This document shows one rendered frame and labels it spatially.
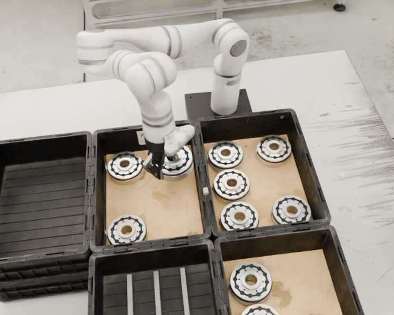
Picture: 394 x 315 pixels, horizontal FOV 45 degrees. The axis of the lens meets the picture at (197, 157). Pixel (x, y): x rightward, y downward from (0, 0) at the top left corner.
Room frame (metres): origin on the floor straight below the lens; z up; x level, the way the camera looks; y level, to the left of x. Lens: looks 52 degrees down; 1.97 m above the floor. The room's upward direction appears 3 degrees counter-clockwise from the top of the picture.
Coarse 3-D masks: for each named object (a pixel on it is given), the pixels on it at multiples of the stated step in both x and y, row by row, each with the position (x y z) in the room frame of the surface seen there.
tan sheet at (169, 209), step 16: (144, 160) 0.91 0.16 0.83; (144, 176) 0.84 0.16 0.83; (192, 176) 0.83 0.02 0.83; (112, 192) 0.79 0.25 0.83; (128, 192) 0.79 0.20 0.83; (144, 192) 0.79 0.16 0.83; (160, 192) 0.78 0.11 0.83; (176, 192) 0.78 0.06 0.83; (192, 192) 0.78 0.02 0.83; (112, 208) 0.74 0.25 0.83; (128, 208) 0.74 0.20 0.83; (144, 208) 0.73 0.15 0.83; (160, 208) 0.73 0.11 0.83; (176, 208) 0.73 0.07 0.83; (192, 208) 0.72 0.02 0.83; (160, 224) 0.68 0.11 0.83; (176, 224) 0.68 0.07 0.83; (192, 224) 0.67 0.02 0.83
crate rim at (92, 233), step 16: (112, 128) 0.95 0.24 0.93; (128, 128) 0.95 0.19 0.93; (96, 144) 0.89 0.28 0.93; (96, 160) 0.84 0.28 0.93; (96, 176) 0.78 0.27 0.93; (96, 192) 0.73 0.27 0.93; (208, 224) 0.61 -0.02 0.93; (160, 240) 0.58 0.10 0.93; (176, 240) 0.57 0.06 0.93; (192, 240) 0.57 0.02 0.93
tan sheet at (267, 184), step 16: (208, 144) 0.95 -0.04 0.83; (240, 144) 0.94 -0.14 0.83; (256, 144) 0.94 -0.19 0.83; (256, 160) 0.88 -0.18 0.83; (256, 176) 0.82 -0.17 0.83; (272, 176) 0.82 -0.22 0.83; (288, 176) 0.81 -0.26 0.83; (256, 192) 0.76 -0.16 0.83; (272, 192) 0.76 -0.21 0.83; (288, 192) 0.76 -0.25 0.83; (304, 192) 0.75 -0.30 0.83; (256, 208) 0.71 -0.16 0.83; (272, 224) 0.66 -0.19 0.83
